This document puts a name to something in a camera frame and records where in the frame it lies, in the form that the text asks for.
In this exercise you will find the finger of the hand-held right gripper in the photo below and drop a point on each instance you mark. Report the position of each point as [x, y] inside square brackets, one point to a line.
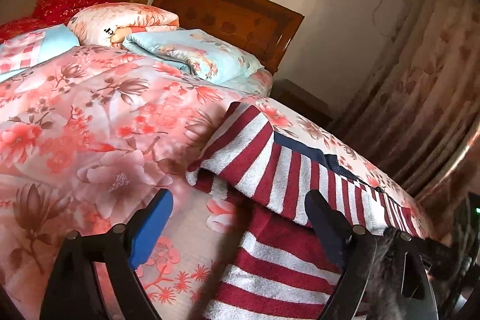
[437, 254]

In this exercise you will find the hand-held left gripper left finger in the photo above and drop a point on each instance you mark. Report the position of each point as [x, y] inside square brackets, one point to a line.
[152, 226]

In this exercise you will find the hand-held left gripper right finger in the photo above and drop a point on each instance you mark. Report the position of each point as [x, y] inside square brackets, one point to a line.
[324, 222]

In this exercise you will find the red white striped sweater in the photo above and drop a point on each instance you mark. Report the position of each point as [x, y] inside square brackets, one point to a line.
[270, 162]

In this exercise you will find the shiny metal pole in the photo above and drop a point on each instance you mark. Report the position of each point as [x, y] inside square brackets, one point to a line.
[455, 164]

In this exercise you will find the pink floral bedspread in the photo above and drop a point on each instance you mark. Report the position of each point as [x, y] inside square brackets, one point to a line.
[93, 117]

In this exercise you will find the wooden nightstand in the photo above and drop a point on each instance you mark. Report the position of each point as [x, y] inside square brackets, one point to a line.
[300, 98]

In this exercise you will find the floral beige curtain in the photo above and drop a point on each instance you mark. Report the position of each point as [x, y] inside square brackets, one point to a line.
[431, 80]

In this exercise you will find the light blue floral pillow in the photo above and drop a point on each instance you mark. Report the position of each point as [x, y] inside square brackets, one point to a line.
[195, 50]

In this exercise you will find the folded pink floral quilt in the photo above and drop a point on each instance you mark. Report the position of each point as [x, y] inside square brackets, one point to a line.
[123, 18]

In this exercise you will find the pink checked blue cloth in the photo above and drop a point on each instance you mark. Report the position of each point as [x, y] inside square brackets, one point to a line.
[30, 46]

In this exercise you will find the large wooden headboard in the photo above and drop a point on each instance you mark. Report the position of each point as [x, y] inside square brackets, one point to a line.
[225, 9]

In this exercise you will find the red blanket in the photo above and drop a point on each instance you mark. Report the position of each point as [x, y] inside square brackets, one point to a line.
[56, 5]

